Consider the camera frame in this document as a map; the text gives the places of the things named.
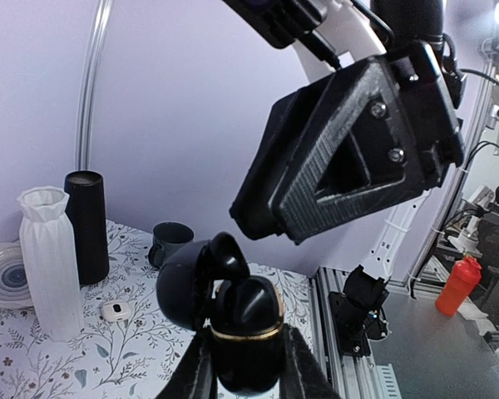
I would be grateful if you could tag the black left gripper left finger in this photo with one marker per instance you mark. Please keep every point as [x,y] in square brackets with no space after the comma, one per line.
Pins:
[194,377]

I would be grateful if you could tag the aluminium corner post right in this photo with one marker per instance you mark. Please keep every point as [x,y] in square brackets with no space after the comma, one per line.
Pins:
[85,112]

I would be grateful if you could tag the grey mug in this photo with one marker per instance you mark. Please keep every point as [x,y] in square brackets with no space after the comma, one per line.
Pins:
[167,238]

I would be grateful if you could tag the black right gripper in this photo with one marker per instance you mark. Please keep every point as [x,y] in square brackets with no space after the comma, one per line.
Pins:
[382,157]

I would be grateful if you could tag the small white earbud case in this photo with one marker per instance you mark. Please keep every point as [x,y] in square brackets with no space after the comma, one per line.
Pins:
[116,311]

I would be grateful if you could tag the black earbud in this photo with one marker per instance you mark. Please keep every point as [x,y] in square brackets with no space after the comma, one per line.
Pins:
[227,260]

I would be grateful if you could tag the white pleated vase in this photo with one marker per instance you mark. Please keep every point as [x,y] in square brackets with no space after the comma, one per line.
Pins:
[50,261]

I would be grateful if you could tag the black earbud case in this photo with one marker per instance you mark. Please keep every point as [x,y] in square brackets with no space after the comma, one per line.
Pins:
[245,318]

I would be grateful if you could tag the white ribbed plate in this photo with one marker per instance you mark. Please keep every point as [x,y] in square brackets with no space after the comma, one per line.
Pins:
[14,290]

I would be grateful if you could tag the aluminium front rail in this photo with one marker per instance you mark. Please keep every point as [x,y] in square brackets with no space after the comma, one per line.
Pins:
[351,377]

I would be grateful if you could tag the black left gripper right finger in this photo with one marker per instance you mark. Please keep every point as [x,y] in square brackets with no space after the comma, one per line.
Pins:
[302,376]

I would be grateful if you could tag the black tall tumbler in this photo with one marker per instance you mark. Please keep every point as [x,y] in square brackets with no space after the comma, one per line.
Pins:
[86,209]

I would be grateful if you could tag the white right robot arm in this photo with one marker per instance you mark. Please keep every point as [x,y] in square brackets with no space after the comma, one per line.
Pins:
[352,32]

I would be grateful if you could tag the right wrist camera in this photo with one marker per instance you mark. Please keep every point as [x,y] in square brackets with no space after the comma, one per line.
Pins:
[281,22]

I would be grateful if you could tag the orange shaker bottle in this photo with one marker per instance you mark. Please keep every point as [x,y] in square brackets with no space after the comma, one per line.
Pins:
[466,274]

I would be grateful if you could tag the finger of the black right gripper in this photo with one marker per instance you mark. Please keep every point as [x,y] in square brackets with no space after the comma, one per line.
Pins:
[281,192]

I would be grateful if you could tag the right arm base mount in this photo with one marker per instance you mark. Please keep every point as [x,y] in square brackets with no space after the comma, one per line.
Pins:
[350,308]

